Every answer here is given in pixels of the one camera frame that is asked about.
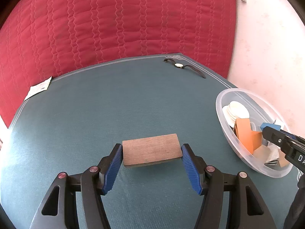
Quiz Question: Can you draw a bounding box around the black strap wristwatch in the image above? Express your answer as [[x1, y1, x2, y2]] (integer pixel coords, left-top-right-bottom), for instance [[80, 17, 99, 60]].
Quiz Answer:
[[163, 58, 206, 79]]

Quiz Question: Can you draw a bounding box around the blue wedge block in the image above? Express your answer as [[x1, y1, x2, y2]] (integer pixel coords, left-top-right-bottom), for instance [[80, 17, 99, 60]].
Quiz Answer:
[[260, 120, 285, 131]]

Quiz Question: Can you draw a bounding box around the orange rectangular block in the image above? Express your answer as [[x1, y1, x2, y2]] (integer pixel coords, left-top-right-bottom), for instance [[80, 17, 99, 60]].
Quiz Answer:
[[233, 118, 251, 140]]

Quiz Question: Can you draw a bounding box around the white round ribbed cup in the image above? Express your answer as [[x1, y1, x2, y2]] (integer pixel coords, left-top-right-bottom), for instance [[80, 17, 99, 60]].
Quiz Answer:
[[222, 101, 250, 127]]

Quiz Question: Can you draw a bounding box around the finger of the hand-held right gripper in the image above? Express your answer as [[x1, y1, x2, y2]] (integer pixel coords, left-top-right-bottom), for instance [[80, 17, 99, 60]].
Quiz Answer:
[[262, 126, 305, 150]]

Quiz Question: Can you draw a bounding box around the white paper sheet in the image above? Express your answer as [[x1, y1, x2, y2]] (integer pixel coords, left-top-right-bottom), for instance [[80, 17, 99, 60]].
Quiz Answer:
[[24, 76, 52, 101]]

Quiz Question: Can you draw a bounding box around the white striped wedge block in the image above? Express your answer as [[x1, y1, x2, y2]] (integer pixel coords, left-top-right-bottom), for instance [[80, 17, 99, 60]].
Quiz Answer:
[[253, 145, 271, 164]]

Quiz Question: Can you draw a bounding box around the orange striped wedge block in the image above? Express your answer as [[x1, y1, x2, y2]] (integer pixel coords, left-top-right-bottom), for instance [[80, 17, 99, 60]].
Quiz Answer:
[[238, 127, 264, 154]]

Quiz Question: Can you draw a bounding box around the red quilted blanket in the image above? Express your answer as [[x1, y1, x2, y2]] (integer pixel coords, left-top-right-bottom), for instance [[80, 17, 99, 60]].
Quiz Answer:
[[0, 0, 237, 129]]

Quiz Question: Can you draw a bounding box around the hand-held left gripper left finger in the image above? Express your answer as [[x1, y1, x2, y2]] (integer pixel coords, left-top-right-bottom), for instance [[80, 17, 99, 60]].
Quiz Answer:
[[30, 144, 124, 229]]

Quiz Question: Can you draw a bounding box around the clear plastic bowl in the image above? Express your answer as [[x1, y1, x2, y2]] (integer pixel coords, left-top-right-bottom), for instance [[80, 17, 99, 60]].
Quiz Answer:
[[216, 88, 293, 178]]

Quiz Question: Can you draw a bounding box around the brown wooden rectangular block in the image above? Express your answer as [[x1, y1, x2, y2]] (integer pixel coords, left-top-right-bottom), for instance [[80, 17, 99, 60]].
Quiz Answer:
[[122, 134, 183, 168]]

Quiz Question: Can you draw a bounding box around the white striped rectangular block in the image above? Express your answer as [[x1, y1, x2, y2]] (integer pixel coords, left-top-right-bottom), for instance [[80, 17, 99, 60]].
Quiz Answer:
[[263, 148, 280, 166]]

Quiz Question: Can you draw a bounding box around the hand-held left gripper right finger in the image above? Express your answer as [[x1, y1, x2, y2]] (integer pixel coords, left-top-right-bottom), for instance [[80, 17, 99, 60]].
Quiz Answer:
[[181, 144, 277, 229]]

